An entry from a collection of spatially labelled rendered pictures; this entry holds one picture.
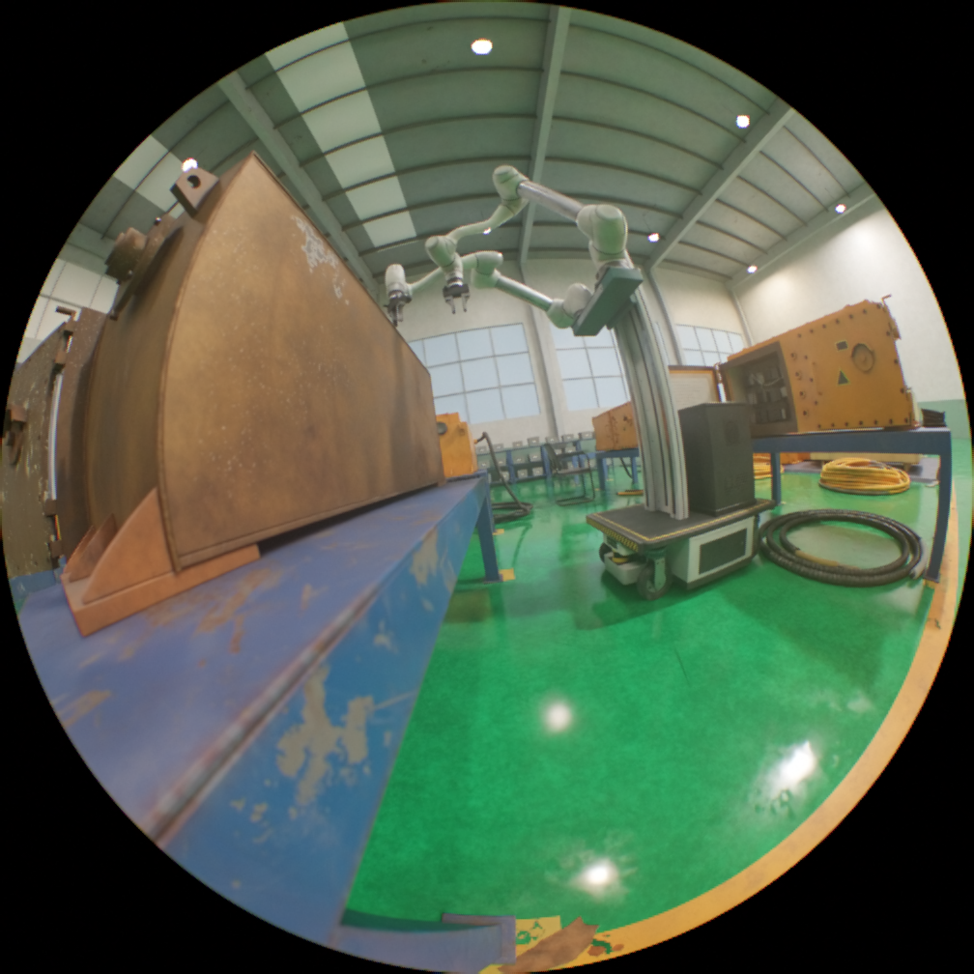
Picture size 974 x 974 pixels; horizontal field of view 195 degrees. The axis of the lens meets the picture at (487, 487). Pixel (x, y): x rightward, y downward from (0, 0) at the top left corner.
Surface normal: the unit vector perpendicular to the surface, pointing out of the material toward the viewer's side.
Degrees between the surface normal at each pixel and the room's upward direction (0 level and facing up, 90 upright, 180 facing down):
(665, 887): 0
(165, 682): 0
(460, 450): 90
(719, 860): 0
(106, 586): 90
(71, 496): 90
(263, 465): 90
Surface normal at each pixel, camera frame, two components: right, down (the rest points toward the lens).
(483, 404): -0.01, 0.07
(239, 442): 0.99, -0.15
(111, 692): -0.15, -0.99
